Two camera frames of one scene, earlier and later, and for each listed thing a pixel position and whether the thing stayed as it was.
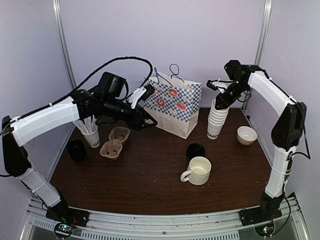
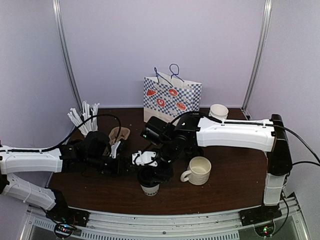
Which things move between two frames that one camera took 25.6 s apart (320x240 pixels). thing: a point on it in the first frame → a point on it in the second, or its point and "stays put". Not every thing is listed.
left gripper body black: (131, 120) → (111, 169)
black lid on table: (195, 150) stays put
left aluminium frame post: (57, 8) stays put
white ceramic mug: (198, 172) stays put
